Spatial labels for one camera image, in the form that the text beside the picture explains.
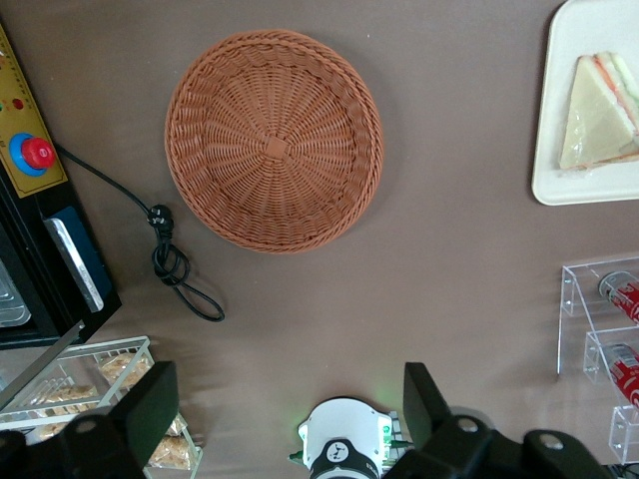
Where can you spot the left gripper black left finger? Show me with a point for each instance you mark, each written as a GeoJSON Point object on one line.
{"type": "Point", "coordinates": [145, 414]}

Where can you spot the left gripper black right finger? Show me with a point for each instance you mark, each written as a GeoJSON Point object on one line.
{"type": "Point", "coordinates": [424, 414]}

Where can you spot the triangle sandwich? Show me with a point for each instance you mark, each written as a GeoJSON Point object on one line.
{"type": "Point", "coordinates": [594, 120]}

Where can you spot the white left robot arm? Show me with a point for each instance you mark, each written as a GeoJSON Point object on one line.
{"type": "Point", "coordinates": [344, 424]}

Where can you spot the cream plastic tray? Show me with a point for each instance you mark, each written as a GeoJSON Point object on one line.
{"type": "Point", "coordinates": [584, 189]}

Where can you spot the round brown wicker basket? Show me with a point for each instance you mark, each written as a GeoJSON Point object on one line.
{"type": "Point", "coordinates": [274, 144]}

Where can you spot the clear bag of crackers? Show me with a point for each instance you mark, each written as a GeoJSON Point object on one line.
{"type": "Point", "coordinates": [172, 451]}
{"type": "Point", "coordinates": [65, 396]}
{"type": "Point", "coordinates": [47, 431]}
{"type": "Point", "coordinates": [125, 369]}

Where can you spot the grey aluminium bar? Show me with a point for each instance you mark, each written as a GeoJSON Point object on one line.
{"type": "Point", "coordinates": [45, 361]}

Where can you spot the clear acrylic bottle rack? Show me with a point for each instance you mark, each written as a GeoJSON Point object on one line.
{"type": "Point", "coordinates": [574, 279]}

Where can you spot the red cola bottle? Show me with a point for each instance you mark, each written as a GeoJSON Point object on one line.
{"type": "Point", "coordinates": [626, 374]}
{"type": "Point", "coordinates": [624, 299]}

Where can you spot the yellow emergency stop control box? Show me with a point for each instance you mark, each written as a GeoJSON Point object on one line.
{"type": "Point", "coordinates": [20, 75]}

